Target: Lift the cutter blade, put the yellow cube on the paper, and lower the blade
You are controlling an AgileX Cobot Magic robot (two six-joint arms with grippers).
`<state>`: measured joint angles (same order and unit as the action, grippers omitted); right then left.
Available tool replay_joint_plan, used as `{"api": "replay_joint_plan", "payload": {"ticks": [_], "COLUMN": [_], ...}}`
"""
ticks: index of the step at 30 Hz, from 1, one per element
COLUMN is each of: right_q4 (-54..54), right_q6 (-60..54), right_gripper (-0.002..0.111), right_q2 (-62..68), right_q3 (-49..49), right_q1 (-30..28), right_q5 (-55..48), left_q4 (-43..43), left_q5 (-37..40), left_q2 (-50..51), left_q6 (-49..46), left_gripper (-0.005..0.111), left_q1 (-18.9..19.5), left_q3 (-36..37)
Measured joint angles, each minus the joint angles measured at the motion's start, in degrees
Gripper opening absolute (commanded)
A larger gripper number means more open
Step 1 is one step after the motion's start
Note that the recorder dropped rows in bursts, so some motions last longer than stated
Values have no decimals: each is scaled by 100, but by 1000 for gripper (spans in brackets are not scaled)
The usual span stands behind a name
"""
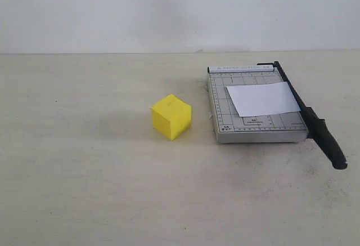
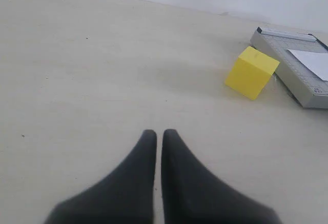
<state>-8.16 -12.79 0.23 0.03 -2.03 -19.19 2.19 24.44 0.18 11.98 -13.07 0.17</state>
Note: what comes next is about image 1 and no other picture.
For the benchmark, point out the yellow foam cube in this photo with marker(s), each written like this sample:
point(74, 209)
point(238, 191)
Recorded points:
point(171, 116)

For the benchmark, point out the white paper sheet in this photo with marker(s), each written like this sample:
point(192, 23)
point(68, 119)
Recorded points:
point(263, 99)

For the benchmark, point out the grey paper cutter base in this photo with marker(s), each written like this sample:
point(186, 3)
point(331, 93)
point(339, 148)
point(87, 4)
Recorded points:
point(229, 127)

